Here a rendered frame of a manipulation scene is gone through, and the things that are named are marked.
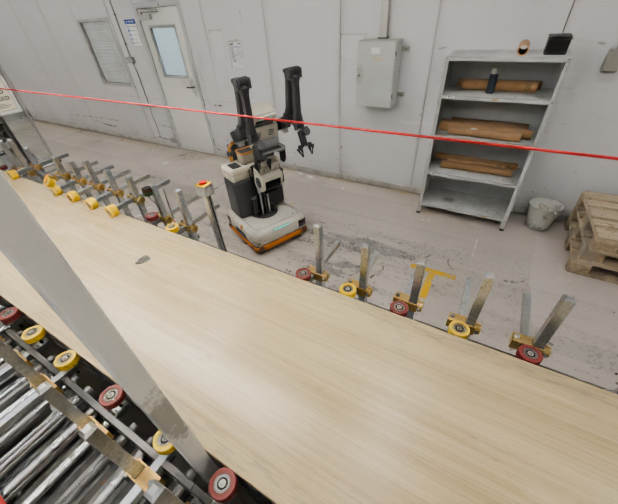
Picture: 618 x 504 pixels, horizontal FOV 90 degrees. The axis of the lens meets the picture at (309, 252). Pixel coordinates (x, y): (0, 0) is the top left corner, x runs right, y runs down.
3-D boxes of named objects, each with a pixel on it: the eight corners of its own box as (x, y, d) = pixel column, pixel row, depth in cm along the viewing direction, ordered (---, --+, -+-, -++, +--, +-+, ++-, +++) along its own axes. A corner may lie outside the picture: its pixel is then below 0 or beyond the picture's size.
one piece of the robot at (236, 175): (232, 219, 340) (213, 144, 288) (274, 202, 364) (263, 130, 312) (247, 232, 319) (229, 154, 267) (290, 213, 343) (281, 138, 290)
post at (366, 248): (359, 309, 172) (364, 241, 141) (365, 312, 170) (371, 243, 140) (357, 314, 169) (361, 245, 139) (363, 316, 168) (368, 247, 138)
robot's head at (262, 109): (243, 116, 253) (246, 103, 239) (265, 110, 262) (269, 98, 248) (251, 131, 252) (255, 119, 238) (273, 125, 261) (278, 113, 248)
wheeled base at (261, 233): (228, 228, 352) (223, 209, 336) (275, 208, 380) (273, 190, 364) (258, 256, 309) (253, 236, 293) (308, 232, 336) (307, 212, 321)
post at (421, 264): (404, 327, 161) (419, 257, 131) (410, 330, 160) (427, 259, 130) (402, 332, 159) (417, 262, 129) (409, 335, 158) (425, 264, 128)
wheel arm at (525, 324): (521, 296, 150) (524, 290, 147) (529, 298, 148) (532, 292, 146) (515, 369, 121) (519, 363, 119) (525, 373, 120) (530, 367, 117)
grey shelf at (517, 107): (425, 195, 389) (454, 49, 292) (506, 210, 351) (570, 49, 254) (416, 212, 360) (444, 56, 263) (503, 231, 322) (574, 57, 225)
